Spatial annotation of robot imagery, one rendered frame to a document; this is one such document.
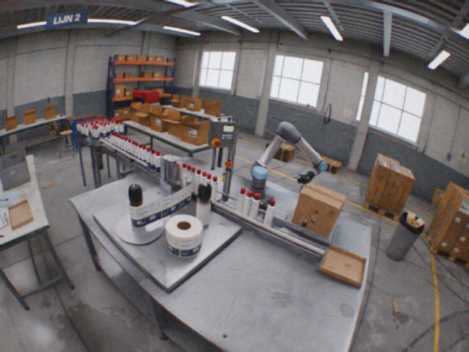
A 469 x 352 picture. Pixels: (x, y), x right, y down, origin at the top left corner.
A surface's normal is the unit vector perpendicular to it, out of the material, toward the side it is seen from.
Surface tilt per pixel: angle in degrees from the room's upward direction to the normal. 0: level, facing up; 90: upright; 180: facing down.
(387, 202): 90
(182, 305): 0
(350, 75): 90
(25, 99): 90
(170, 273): 0
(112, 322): 0
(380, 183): 88
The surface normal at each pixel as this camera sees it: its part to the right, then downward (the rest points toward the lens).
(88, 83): 0.79, 0.35
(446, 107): -0.60, 0.26
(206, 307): 0.13, -0.90
